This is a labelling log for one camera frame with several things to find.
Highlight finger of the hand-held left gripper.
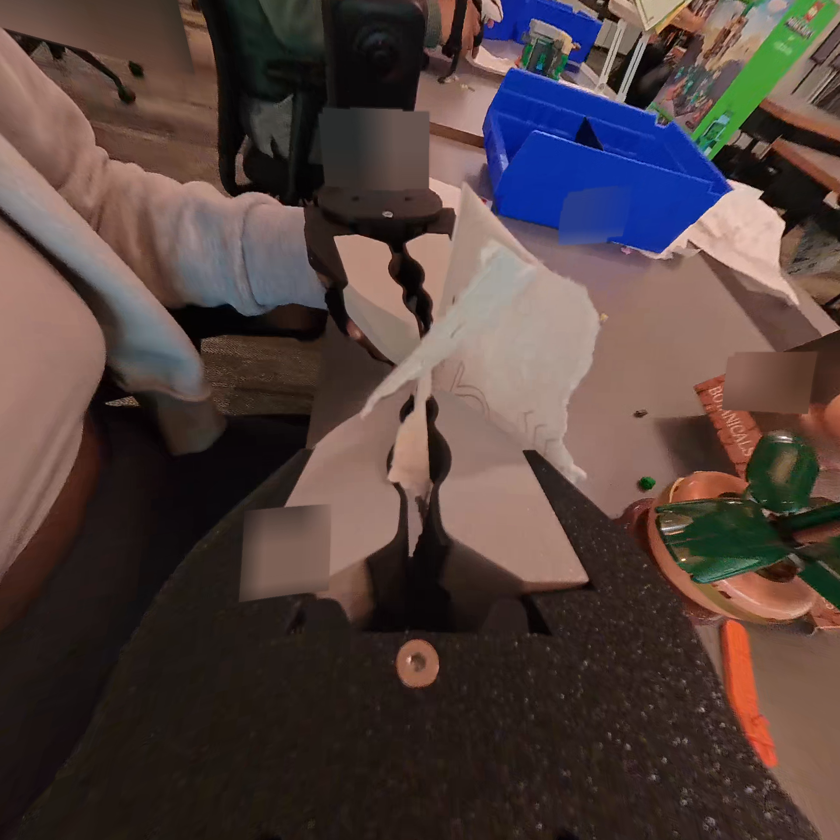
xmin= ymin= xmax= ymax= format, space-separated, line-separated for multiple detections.
xmin=338 ymin=236 xmax=426 ymax=365
xmin=400 ymin=231 xmax=455 ymax=337

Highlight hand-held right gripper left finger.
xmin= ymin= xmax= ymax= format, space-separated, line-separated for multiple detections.
xmin=283 ymin=394 xmax=421 ymax=626

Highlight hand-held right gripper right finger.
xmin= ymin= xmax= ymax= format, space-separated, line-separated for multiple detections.
xmin=417 ymin=394 xmax=590 ymax=627

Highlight white paper bag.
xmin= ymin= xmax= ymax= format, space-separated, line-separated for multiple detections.
xmin=360 ymin=182 xmax=602 ymax=509

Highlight person's left forearm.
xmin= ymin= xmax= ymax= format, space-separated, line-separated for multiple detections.
xmin=0 ymin=131 xmax=330 ymax=403

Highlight grey desk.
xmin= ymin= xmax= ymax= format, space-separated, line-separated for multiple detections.
xmin=307 ymin=128 xmax=840 ymax=840

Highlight person's left hand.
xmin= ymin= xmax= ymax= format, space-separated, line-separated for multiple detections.
xmin=262 ymin=303 xmax=396 ymax=366

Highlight blue plastic bin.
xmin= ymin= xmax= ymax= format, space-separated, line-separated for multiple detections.
xmin=481 ymin=66 xmax=734 ymax=256
xmin=484 ymin=0 xmax=603 ymax=65

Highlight green toy brick model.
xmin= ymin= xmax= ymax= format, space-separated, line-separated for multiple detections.
xmin=520 ymin=18 xmax=583 ymax=81

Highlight toy brick potted plant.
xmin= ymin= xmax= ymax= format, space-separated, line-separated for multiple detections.
xmin=617 ymin=428 xmax=840 ymax=632

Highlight dark toy set box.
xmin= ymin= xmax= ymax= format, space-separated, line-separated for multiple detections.
xmin=694 ymin=331 xmax=840 ymax=476

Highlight black chair base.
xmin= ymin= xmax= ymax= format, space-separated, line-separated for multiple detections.
xmin=7 ymin=29 xmax=145 ymax=106

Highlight person's legs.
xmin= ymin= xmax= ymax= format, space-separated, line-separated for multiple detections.
xmin=0 ymin=394 xmax=309 ymax=840

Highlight orange brick separator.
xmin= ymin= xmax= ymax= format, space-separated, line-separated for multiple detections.
xmin=718 ymin=619 xmax=780 ymax=770

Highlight crumpled white paper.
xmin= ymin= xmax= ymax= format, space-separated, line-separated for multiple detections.
xmin=659 ymin=178 xmax=800 ymax=306

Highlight person's torso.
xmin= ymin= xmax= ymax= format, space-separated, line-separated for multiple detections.
xmin=0 ymin=210 xmax=109 ymax=631

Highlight green toy set box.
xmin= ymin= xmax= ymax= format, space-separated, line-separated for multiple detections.
xmin=646 ymin=0 xmax=840 ymax=160

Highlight brown wooden table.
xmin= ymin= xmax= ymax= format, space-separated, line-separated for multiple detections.
xmin=755 ymin=97 xmax=840 ymax=198

